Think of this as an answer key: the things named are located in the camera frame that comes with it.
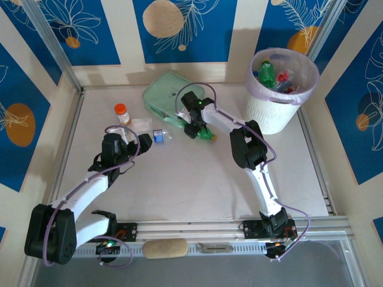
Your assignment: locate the aluminium table side rail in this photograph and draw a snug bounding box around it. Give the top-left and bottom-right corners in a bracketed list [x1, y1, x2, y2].
[47, 89, 86, 210]
[299, 106, 338, 216]

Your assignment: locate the black electronics board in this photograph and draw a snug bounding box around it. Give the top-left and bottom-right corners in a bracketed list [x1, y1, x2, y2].
[265, 236, 297, 262]
[95, 240, 121, 264]

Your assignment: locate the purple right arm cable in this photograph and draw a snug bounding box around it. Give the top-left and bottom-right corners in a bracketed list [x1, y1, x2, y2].
[174, 83, 312, 263]

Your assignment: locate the aluminium corner post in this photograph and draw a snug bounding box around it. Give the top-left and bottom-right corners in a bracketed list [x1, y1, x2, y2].
[307, 0, 351, 62]
[23, 0, 84, 93]

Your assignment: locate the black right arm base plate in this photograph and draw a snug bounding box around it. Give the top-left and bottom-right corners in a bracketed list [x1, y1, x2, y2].
[238, 220, 297, 240]

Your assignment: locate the mint green zip pouch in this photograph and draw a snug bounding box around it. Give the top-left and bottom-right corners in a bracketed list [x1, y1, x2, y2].
[141, 70, 206, 128]

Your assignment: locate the orange cap pill bottle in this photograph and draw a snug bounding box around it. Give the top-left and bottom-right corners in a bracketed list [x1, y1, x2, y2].
[114, 103, 132, 126]

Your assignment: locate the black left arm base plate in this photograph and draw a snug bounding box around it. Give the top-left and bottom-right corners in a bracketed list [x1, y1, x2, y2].
[83, 222, 138, 243]

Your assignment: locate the clear bottle pink label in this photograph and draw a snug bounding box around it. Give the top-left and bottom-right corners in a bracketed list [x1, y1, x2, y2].
[275, 69, 296, 84]

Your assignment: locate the right black electronics board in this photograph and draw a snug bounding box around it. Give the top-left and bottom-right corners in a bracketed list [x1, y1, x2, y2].
[265, 236, 297, 262]

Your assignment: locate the perforated grey metal strip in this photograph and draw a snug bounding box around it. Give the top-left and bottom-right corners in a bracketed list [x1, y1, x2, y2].
[71, 241, 270, 259]

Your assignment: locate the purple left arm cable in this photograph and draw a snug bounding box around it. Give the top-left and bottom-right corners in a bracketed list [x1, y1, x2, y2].
[41, 125, 141, 268]

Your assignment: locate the grey metal sheet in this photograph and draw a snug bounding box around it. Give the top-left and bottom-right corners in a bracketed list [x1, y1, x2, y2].
[29, 240, 364, 287]

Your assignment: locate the left black electronics board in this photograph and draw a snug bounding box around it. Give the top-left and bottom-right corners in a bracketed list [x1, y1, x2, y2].
[95, 240, 121, 264]

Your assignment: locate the aluminium front frame rail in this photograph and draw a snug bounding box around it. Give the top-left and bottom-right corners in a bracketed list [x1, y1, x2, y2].
[25, 215, 355, 246]

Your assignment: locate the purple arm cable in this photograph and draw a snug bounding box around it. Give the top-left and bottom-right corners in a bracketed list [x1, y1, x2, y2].
[41, 125, 141, 268]
[174, 83, 312, 263]

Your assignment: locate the silver metal latch plate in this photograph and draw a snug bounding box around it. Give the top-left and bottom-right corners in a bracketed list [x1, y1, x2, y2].
[196, 242, 234, 255]

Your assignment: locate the small blue label water bottle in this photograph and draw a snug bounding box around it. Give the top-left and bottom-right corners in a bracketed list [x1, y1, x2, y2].
[152, 128, 174, 145]

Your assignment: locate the white ribbed waste bin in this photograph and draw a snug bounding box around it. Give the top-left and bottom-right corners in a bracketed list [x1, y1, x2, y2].
[244, 94, 300, 135]

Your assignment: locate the beige oval foam pad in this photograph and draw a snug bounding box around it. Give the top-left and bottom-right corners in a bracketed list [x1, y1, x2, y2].
[142, 238, 189, 259]

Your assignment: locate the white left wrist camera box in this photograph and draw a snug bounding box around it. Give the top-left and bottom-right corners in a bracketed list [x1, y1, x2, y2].
[106, 126, 134, 144]

